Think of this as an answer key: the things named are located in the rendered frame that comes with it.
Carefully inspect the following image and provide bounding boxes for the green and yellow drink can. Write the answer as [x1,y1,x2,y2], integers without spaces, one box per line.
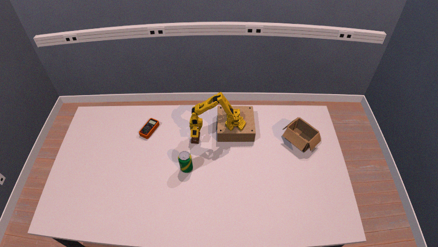
[178,151,193,173]

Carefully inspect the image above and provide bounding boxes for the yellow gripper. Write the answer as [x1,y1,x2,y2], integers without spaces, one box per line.
[190,117,203,137]

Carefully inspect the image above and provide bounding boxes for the orange pocket multimeter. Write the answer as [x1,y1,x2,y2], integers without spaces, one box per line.
[139,118,159,139]

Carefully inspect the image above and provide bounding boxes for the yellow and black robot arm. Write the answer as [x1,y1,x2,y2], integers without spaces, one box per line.
[191,92,246,131]

